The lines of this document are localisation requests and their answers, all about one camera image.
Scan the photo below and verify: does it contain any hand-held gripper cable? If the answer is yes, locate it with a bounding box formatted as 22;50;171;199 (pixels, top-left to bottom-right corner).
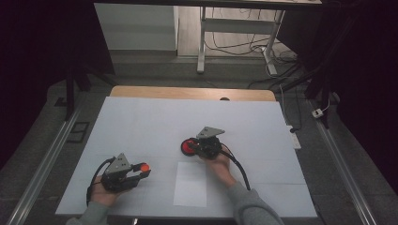
219;142;253;192
85;157;117;207

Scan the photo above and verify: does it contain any right hand-held gripper cable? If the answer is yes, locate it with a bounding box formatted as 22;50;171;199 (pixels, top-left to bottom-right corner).
219;142;253;192

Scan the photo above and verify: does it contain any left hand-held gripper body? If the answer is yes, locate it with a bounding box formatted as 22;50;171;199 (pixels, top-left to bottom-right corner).
99;152;141;193

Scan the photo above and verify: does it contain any round red ink pad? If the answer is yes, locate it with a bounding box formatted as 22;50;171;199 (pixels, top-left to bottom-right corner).
180;137;200;158

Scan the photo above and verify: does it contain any tangle of floor cables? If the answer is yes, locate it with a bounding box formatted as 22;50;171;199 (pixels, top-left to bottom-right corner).
205;7;302;92

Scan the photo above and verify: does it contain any black stand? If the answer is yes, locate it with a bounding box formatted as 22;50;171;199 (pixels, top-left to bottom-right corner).
63;60;120;122

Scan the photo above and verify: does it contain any white power strip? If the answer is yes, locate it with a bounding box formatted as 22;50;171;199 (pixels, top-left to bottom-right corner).
285;125;302;151

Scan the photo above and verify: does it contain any white desk frame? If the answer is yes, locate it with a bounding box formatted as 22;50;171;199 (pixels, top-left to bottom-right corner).
195;6;286;76

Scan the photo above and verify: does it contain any person's right hand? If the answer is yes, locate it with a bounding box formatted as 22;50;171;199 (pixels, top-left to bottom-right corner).
200;147;237;188

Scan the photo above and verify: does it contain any metal floor rail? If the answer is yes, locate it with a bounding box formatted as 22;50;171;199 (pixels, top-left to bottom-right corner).
6;90;89;225
307;98;380;225

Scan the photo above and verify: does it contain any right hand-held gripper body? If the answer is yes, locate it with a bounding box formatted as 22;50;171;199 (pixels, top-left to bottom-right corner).
194;126;226;160

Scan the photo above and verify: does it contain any left hand-held gripper cable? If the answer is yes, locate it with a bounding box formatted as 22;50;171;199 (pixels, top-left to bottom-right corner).
85;157;117;207

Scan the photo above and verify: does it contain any white cabinet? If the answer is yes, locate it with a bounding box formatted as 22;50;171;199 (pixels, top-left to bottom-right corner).
93;3;180;52

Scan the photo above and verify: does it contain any large white table mat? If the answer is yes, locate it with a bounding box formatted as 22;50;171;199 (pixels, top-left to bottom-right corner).
54;96;318;219

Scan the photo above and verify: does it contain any person's left hand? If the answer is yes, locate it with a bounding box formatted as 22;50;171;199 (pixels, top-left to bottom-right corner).
89;175;127;207

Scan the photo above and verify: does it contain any white paper sheet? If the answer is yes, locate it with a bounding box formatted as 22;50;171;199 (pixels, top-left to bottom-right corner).
173;161;208;208

